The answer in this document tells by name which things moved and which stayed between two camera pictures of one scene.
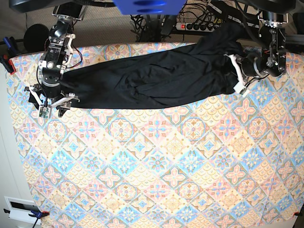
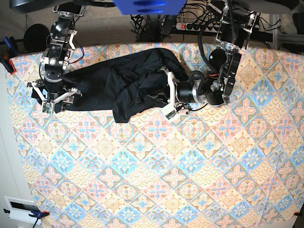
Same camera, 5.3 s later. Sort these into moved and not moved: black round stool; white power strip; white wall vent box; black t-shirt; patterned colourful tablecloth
Moved: black t-shirt
Not moved: patterned colourful tablecloth; white wall vent box; white power strip; black round stool
